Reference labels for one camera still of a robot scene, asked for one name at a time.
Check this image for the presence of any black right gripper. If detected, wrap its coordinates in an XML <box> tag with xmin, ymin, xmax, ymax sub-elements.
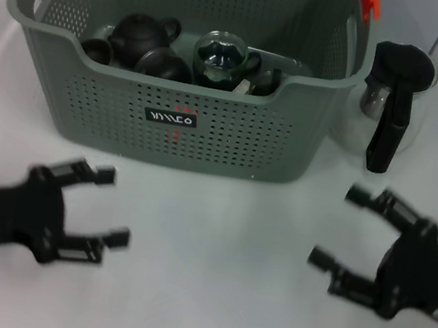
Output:
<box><xmin>299</xmin><ymin>176</ymin><xmax>438</xmax><ymax>328</ymax></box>

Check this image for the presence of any grey perforated storage bin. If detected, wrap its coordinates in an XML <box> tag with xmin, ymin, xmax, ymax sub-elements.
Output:
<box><xmin>0</xmin><ymin>0</ymin><xmax>384</xmax><ymax>198</ymax></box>

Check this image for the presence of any black clay teapot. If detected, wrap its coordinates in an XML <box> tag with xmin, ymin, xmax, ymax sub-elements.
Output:
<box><xmin>104</xmin><ymin>7</ymin><xmax>184</xmax><ymax>76</ymax></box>

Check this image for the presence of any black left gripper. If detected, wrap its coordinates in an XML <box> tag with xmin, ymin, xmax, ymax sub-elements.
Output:
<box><xmin>0</xmin><ymin>145</ymin><xmax>143</xmax><ymax>279</ymax></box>

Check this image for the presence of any small clear white brick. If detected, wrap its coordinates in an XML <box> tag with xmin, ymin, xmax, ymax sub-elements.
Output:
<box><xmin>232</xmin><ymin>79</ymin><xmax>254</xmax><ymax>97</ymax></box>

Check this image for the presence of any small black clay teacup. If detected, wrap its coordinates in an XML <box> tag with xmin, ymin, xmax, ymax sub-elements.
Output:
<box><xmin>78</xmin><ymin>35</ymin><xmax>118</xmax><ymax>68</ymax></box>

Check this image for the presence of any glass pitcher black handle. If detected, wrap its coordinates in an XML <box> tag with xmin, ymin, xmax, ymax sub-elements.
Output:
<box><xmin>326</xmin><ymin>32</ymin><xmax>438</xmax><ymax>182</ymax></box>

